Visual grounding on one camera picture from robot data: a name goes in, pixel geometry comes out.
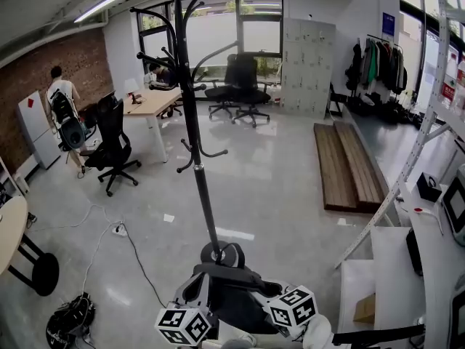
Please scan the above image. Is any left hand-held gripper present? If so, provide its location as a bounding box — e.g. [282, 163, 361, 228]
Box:
[155, 270, 219, 348]

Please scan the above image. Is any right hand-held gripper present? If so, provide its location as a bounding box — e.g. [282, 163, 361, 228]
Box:
[250, 280, 320, 338]

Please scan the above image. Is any dark grey backpack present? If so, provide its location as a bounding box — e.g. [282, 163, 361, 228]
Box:
[192, 243, 291, 337]

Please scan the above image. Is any black coat rack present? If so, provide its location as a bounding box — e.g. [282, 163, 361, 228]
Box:
[129, 0, 245, 268]

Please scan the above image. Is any person's right forearm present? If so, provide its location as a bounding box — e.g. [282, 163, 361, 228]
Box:
[303, 314, 336, 349]

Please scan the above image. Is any person's white shoe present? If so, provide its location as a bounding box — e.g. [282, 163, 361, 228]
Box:
[217, 334, 257, 349]

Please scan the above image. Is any cardboard box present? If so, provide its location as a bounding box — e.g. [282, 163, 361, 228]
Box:
[352, 293, 376, 324]

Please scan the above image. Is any white metal shelf unit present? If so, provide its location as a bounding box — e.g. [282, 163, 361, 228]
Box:
[333, 0, 465, 349]

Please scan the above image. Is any white device with red button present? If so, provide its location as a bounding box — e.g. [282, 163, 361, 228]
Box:
[413, 206, 445, 236]

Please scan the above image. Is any black office chair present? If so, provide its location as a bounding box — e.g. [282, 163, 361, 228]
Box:
[205, 53, 240, 121]
[79, 91, 142, 198]
[159, 100, 185, 120]
[232, 53, 272, 129]

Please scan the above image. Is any black box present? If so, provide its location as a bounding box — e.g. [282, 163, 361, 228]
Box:
[416, 172, 443, 201]

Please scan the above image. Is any round wooden table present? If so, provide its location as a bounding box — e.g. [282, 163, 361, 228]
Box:
[0, 194, 60, 297]

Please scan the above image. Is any light wooden desk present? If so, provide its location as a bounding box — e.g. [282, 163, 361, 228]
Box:
[121, 87, 183, 163]

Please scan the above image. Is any white appliance with dark screen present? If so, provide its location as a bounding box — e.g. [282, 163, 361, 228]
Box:
[441, 168, 465, 247]

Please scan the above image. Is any black folding stand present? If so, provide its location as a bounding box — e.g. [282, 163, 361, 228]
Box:
[328, 81, 344, 118]

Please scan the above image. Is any pile of black bags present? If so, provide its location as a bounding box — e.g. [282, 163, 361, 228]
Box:
[347, 92, 424, 125]

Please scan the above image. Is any white table lamp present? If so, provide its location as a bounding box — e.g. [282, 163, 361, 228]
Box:
[124, 78, 141, 102]

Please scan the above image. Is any white fridge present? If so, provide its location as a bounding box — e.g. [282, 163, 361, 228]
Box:
[16, 90, 61, 169]

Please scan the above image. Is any grey locker cabinet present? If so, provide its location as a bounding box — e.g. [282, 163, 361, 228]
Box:
[281, 17, 337, 119]

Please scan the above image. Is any row of hanging clothes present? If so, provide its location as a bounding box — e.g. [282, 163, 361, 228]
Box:
[344, 33, 410, 96]

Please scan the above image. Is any black-framed window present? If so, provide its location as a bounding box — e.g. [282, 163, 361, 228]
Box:
[137, 0, 284, 87]
[399, 0, 465, 123]

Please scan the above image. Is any clear plastic bottle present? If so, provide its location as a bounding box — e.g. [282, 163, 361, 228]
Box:
[441, 55, 458, 108]
[453, 58, 465, 114]

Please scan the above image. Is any ceiling strip light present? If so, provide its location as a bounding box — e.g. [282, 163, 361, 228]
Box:
[73, 0, 121, 24]

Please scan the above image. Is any black cable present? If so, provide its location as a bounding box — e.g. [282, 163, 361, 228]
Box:
[121, 227, 171, 308]

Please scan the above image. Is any white cable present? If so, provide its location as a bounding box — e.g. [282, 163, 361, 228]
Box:
[28, 204, 126, 296]

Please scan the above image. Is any black strap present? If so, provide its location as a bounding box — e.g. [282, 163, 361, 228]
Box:
[332, 324, 426, 345]

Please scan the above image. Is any black bag with cables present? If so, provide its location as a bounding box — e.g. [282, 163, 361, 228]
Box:
[46, 292, 97, 349]

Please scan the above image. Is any white metal shelving unit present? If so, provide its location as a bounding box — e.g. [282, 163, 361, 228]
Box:
[0, 154, 30, 198]

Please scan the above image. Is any blue wall poster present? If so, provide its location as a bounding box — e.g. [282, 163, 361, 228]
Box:
[381, 12, 396, 38]

